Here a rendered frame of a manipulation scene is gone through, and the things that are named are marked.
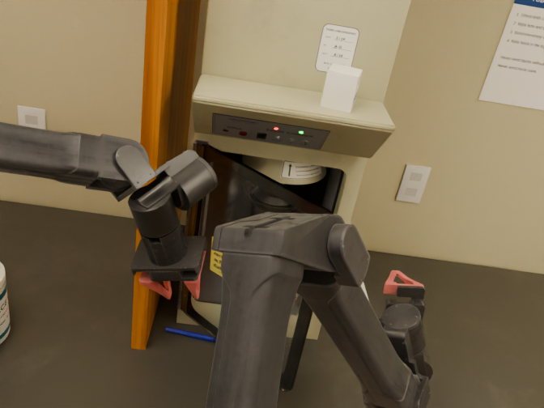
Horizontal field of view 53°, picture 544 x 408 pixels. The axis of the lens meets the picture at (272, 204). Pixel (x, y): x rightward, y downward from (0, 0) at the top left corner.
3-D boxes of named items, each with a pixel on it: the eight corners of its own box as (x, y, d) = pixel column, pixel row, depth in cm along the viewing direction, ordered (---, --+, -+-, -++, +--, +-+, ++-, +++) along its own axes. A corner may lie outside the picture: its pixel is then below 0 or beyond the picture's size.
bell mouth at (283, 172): (244, 141, 119) (247, 117, 116) (322, 152, 120) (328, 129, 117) (240, 177, 103) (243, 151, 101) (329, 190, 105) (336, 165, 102)
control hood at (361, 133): (194, 126, 97) (199, 72, 92) (370, 153, 99) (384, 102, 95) (185, 154, 87) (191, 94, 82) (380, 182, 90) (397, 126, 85)
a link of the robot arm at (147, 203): (116, 196, 72) (144, 210, 68) (155, 168, 75) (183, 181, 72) (132, 234, 76) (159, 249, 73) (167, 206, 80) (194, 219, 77)
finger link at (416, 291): (415, 261, 98) (427, 294, 89) (409, 293, 101) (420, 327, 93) (378, 260, 98) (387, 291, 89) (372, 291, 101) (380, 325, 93)
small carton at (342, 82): (325, 97, 91) (332, 62, 88) (354, 104, 91) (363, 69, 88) (320, 106, 87) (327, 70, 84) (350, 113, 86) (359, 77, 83)
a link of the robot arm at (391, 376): (241, 248, 56) (335, 256, 50) (262, 206, 59) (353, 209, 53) (363, 417, 83) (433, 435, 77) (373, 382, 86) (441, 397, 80)
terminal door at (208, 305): (183, 308, 117) (201, 140, 97) (291, 393, 102) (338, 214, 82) (180, 310, 116) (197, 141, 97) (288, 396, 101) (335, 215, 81)
